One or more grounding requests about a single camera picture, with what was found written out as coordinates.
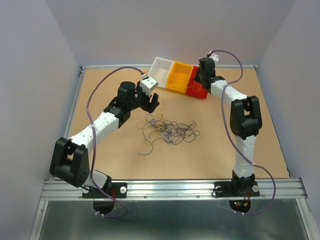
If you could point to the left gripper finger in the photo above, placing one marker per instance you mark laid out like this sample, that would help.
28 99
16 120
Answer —
154 102
146 106

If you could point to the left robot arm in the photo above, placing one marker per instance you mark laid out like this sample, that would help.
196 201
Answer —
70 159

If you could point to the yellow plastic bin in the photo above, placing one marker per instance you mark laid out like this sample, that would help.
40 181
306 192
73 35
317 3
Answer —
179 77

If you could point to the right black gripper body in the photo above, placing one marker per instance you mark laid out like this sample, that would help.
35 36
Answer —
202 77

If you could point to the white plastic bin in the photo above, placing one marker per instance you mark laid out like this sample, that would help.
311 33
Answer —
160 70

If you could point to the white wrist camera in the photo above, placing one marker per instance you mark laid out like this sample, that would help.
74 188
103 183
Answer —
148 84
213 56

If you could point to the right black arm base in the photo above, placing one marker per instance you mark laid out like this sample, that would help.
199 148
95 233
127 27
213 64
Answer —
236 187

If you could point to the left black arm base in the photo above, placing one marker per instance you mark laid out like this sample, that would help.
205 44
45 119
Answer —
117 190

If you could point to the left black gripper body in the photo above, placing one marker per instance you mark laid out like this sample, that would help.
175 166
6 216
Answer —
140 97

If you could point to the aluminium front rail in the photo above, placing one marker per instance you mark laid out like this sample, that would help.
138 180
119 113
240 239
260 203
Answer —
167 190

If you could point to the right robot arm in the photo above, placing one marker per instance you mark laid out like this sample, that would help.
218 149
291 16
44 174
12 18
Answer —
245 120

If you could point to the red plastic bin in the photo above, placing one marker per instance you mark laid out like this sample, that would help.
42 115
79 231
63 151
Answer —
195 89

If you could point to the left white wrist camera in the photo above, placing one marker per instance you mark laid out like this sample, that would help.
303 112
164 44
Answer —
148 84

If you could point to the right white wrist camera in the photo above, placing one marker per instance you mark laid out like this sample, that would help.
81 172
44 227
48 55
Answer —
213 56

